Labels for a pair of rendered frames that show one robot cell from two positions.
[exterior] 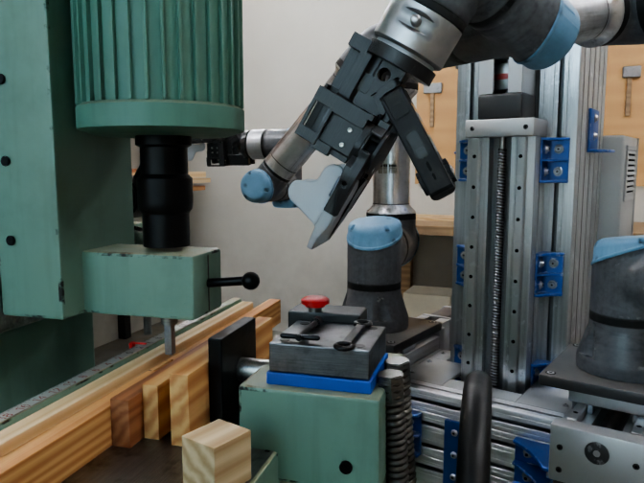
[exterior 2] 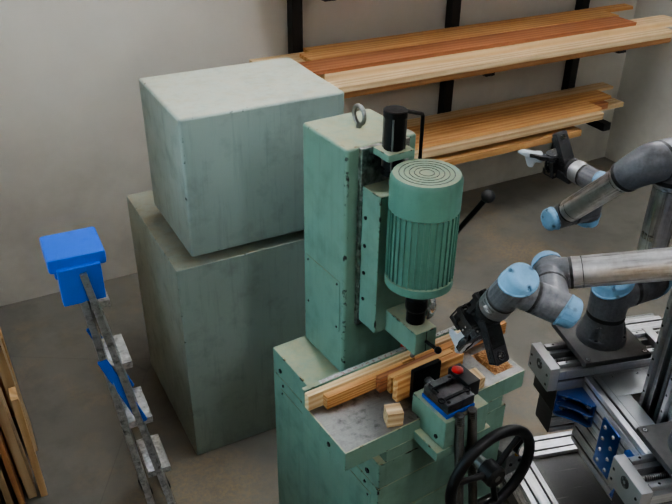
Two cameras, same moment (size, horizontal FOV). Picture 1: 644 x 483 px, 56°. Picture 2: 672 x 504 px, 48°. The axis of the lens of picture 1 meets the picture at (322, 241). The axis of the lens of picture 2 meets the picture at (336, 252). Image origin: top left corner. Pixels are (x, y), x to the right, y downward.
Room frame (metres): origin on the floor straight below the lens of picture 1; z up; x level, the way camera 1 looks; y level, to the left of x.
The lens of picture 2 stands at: (-0.71, -0.75, 2.27)
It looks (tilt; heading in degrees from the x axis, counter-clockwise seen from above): 31 degrees down; 41
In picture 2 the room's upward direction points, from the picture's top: 1 degrees clockwise
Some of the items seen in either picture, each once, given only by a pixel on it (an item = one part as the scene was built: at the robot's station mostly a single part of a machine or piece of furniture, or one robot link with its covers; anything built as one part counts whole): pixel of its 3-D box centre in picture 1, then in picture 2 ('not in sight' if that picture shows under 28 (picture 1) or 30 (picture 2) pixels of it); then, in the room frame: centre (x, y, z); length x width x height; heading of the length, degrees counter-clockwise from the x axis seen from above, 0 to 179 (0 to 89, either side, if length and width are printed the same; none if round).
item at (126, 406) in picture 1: (174, 385); (408, 371); (0.64, 0.16, 0.92); 0.20 x 0.02 x 0.05; 164
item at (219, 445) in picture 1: (217, 457); (393, 415); (0.48, 0.09, 0.92); 0.04 x 0.04 x 0.04; 54
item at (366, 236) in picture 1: (375, 248); (612, 292); (1.29, -0.12, 0.98); 0.13 x 0.12 x 0.14; 159
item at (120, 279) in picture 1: (153, 286); (410, 330); (0.68, 0.19, 1.03); 0.14 x 0.07 x 0.09; 74
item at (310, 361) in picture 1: (331, 339); (453, 389); (0.60, -0.01, 0.99); 0.13 x 0.11 x 0.06; 164
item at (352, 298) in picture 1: (374, 302); (603, 323); (1.29, -0.11, 0.87); 0.15 x 0.15 x 0.10
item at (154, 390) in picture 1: (201, 375); (420, 370); (0.66, 0.14, 0.93); 0.21 x 0.02 x 0.06; 164
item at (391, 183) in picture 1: (391, 152); (658, 223); (1.41, -0.16, 1.19); 0.15 x 0.12 x 0.55; 159
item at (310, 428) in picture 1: (327, 410); (448, 411); (0.59, 0.00, 0.91); 0.15 x 0.14 x 0.09; 164
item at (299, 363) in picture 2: not in sight; (383, 385); (0.70, 0.29, 0.76); 0.57 x 0.45 x 0.09; 74
